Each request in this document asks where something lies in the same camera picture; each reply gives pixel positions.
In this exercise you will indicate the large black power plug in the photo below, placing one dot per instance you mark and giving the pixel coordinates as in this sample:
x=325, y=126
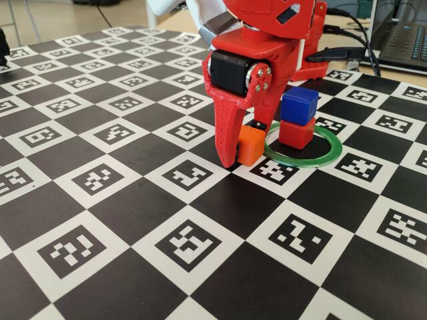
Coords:
x=333, y=55

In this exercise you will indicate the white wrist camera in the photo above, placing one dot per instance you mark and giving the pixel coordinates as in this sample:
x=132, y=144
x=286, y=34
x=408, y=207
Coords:
x=213, y=16

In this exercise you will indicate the black camera stand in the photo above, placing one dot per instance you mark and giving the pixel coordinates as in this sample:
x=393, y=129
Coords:
x=3, y=46

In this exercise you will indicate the green box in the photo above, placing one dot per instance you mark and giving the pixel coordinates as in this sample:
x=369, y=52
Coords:
x=365, y=6

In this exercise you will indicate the black white marker checkerboard mat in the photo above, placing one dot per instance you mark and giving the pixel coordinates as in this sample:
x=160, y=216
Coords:
x=133, y=213

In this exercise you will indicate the orange cube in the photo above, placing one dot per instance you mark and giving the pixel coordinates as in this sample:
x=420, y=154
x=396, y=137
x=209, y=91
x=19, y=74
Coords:
x=251, y=146

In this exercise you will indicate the red perforated robot base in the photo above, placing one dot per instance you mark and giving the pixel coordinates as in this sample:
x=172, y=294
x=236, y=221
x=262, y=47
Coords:
x=312, y=71

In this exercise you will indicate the red cube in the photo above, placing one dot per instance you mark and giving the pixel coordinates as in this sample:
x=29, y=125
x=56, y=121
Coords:
x=295, y=135

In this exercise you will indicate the blue cube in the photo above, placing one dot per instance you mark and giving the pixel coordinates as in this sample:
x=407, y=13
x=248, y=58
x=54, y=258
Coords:
x=298, y=106

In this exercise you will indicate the dark laptop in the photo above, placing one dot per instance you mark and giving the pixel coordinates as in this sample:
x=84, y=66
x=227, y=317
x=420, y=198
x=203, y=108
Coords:
x=400, y=36

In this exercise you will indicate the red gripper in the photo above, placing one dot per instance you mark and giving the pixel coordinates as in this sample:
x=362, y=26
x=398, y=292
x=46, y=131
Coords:
x=248, y=50

